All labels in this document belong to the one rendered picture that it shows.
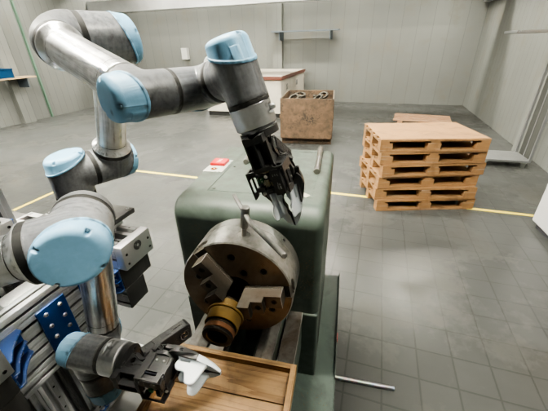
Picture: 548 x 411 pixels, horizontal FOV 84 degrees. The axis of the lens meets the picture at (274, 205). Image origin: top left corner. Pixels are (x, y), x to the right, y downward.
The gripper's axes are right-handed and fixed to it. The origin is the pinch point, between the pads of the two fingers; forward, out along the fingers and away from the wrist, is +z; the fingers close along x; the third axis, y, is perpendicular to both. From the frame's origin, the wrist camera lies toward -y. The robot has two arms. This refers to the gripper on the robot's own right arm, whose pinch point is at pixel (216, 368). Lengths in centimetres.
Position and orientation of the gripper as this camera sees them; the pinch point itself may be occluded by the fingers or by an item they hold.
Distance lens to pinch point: 72.8
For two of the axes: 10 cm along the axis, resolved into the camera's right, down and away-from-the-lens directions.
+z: 9.8, 0.7, -2.0
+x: -0.3, -8.8, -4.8
